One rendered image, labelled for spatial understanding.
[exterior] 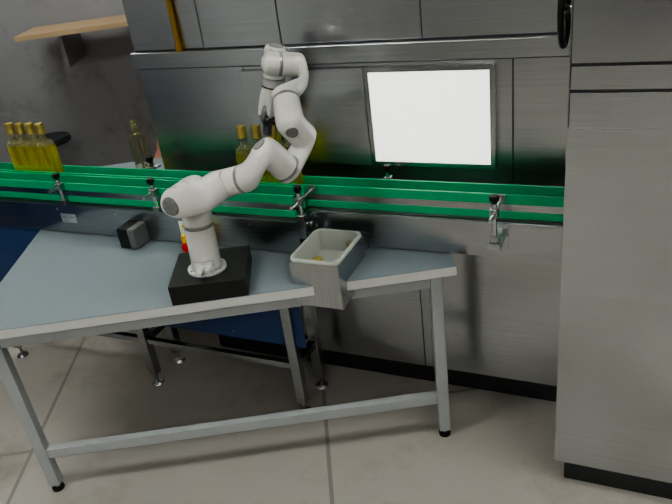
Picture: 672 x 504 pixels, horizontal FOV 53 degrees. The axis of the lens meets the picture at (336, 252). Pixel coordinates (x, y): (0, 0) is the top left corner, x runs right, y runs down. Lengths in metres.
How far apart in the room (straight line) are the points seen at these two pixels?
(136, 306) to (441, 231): 1.01
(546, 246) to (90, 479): 1.87
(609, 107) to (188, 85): 1.55
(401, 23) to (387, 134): 0.36
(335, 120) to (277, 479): 1.30
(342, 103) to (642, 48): 1.01
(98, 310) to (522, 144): 1.46
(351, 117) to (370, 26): 0.31
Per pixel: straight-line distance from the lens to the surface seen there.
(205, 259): 2.16
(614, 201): 1.88
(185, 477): 2.69
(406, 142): 2.31
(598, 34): 1.76
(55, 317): 2.34
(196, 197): 1.97
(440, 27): 2.21
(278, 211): 2.31
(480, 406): 2.77
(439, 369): 2.43
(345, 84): 2.32
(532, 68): 2.18
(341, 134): 2.39
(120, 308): 2.27
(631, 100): 1.79
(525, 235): 2.14
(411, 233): 2.23
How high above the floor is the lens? 1.82
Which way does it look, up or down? 28 degrees down
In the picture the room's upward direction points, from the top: 8 degrees counter-clockwise
